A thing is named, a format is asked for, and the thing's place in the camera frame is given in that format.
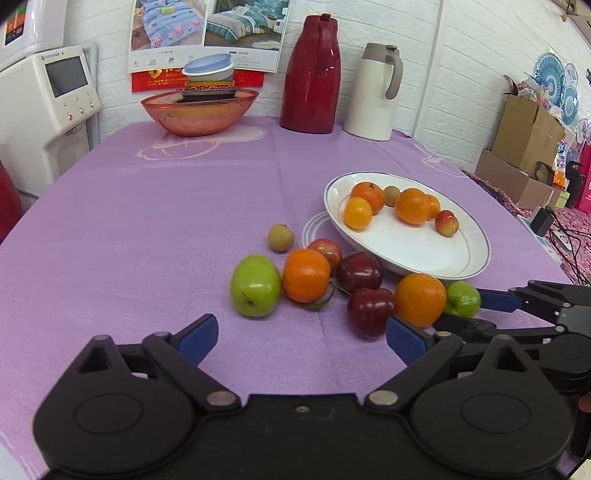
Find black cable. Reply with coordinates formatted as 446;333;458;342
551;208;591;287

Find large green apple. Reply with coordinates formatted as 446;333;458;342
230;254;282;318

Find bedding wall poster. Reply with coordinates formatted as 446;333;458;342
127;0;291;75

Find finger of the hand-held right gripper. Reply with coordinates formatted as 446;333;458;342
477;281;591;324
434;315;561;347

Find orange glass bowl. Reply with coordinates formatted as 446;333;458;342
140;89;260;137

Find pink bag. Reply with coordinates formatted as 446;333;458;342
576;141;591;210

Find dark red apple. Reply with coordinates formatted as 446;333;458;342
335;251;384;294
347;287;397;339

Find blue patterned wall fans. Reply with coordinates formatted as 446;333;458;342
536;52;583;127

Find orange with green stem mark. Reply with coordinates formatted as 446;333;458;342
349;182;386;215

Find black power adapter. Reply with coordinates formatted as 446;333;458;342
529;205;556;237

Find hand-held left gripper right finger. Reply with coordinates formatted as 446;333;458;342
365;316;543;414

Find large orange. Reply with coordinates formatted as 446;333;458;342
394;188;432;226

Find yellow-orange citrus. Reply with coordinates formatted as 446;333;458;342
343;196;374;231

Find flat cardboard box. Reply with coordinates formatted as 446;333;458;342
475;148;561;210

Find red yellow apple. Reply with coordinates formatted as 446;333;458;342
307;238;343;273

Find purple tablecloth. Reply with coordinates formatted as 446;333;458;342
0;115;591;476

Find white thermos jug beige handle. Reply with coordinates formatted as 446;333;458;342
342;42;404;142

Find white appliance with coloured label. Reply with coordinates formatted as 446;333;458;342
0;0;68;72

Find white bowl with blue lid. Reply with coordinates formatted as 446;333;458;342
181;54;236;84

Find small green apple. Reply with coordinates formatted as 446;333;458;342
444;281;482;319

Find small red yellow fruit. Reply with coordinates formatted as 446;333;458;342
434;209;460;238

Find red vase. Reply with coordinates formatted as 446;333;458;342
0;161;26;245

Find white water dispenser with screen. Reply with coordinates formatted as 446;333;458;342
0;42;102;185

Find red wall poster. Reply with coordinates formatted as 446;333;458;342
131;69;265;94

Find red thermos jug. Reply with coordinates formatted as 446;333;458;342
279;14;342;135

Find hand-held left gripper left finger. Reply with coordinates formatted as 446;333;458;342
65;314;243;414

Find white power strip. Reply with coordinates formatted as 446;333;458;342
515;215;568;266

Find white plate with grey rim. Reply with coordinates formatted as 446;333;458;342
323;172;491;281

